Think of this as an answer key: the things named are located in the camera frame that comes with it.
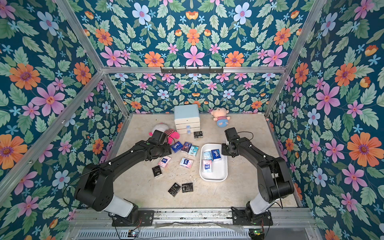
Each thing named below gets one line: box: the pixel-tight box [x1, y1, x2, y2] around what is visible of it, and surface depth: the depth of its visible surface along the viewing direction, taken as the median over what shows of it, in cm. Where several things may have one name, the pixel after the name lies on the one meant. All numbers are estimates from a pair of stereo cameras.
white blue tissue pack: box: [179, 157, 193, 169], surface depth 92 cm
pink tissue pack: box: [158, 156, 171, 168], surface depth 92 cm
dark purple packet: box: [181, 141, 193, 153], surface depth 100 cm
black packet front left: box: [167, 182, 181, 197], surface depth 83 cm
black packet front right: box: [182, 182, 194, 193], surface depth 84 cm
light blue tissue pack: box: [203, 151, 213, 161], surface depth 95 cm
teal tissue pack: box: [188, 145, 199, 157], surface depth 98 cm
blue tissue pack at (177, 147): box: [171, 141, 183, 153], surface depth 100 cm
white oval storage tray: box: [199, 143, 228, 182], surface depth 91 cm
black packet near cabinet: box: [193, 131, 203, 139], surface depth 107 cm
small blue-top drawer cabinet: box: [174, 104, 201, 135], surface depth 101 cm
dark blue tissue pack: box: [211, 149, 222, 161], surface depth 96 cm
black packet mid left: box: [152, 165, 163, 178], surface depth 90 cm
